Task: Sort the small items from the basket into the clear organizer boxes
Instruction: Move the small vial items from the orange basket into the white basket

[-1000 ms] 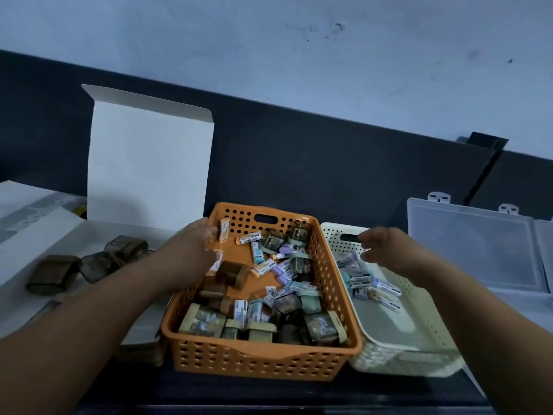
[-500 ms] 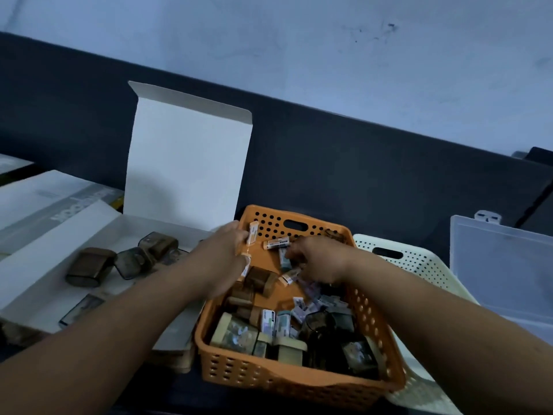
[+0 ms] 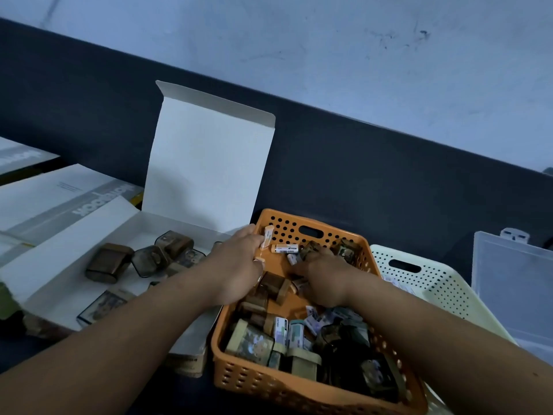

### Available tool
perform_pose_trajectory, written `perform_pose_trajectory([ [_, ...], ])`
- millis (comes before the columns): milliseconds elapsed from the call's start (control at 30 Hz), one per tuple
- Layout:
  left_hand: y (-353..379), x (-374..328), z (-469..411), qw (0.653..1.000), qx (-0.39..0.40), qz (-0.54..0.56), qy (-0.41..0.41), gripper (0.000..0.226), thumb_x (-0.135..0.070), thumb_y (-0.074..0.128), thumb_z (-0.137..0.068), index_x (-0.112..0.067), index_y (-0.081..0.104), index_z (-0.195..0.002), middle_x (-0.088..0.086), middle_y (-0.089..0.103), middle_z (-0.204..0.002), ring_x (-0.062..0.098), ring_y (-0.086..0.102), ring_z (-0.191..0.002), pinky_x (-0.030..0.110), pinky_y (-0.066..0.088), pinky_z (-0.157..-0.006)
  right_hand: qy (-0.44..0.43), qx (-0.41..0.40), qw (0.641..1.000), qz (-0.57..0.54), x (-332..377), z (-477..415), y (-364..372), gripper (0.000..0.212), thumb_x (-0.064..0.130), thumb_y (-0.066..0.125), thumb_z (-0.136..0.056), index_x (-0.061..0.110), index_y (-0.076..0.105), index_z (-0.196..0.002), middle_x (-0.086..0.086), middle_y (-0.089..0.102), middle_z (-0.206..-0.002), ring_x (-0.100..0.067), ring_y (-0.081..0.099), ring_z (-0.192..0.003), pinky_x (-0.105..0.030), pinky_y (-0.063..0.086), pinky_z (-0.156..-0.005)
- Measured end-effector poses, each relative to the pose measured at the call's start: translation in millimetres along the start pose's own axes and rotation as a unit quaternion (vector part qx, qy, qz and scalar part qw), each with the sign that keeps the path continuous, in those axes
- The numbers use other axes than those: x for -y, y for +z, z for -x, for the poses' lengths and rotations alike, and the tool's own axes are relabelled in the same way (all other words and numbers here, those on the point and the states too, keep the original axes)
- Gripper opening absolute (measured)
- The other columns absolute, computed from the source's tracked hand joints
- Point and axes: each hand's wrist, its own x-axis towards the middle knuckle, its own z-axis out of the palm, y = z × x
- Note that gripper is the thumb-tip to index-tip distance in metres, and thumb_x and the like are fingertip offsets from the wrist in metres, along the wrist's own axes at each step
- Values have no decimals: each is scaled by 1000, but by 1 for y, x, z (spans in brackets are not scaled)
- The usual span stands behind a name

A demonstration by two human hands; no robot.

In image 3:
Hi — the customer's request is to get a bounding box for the person's left hand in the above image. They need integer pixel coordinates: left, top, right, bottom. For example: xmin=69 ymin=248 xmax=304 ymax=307
xmin=202 ymin=223 xmax=267 ymax=307

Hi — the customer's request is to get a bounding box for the person's right hand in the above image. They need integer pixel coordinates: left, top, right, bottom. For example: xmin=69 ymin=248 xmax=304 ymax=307
xmin=290 ymin=246 xmax=374 ymax=309

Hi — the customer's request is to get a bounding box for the pile of small tubes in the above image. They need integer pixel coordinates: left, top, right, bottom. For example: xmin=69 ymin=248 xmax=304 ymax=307
xmin=381 ymin=274 xmax=418 ymax=297
xmin=272 ymin=304 xmax=363 ymax=350

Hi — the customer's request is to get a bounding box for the pile of items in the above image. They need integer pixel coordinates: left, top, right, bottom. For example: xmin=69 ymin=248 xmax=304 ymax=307
xmin=224 ymin=239 xmax=409 ymax=405

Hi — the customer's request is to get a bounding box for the dark opaque small brown box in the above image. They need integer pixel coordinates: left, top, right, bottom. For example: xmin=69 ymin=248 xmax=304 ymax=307
xmin=85 ymin=243 xmax=135 ymax=285

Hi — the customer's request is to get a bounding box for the clear plastic organizer case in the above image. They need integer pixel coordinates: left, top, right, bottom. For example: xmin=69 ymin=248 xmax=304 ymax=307
xmin=471 ymin=228 xmax=553 ymax=366

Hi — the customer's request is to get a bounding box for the person's left forearm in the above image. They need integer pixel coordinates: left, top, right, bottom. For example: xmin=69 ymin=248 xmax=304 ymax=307
xmin=0 ymin=263 xmax=225 ymax=415

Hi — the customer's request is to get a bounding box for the person's right forearm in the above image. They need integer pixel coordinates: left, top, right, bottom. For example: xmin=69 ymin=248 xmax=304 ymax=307
xmin=345 ymin=276 xmax=553 ymax=415

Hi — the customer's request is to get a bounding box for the white cardboard box open lid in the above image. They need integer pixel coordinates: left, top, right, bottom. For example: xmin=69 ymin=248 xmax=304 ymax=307
xmin=0 ymin=80 xmax=277 ymax=379

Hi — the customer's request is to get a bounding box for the wide black shelf back panel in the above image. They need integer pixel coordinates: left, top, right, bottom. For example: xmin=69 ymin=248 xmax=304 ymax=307
xmin=0 ymin=17 xmax=553 ymax=295

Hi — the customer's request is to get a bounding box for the white perforated plastic basket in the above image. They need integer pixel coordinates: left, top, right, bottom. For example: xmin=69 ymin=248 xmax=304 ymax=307
xmin=369 ymin=244 xmax=517 ymax=415

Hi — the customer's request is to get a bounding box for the orange plastic basket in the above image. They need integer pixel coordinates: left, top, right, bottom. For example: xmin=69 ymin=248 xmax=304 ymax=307
xmin=210 ymin=208 xmax=429 ymax=415

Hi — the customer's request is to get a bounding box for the white grey-banded notebook package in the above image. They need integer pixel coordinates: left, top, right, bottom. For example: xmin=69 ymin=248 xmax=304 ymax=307
xmin=0 ymin=164 xmax=144 ymax=247

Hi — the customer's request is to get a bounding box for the white flat notebook package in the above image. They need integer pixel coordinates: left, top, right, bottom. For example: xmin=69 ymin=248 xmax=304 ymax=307
xmin=0 ymin=137 xmax=60 ymax=176

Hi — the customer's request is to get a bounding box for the white power cable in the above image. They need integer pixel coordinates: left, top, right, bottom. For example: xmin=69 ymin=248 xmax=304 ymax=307
xmin=41 ymin=0 xmax=61 ymax=29

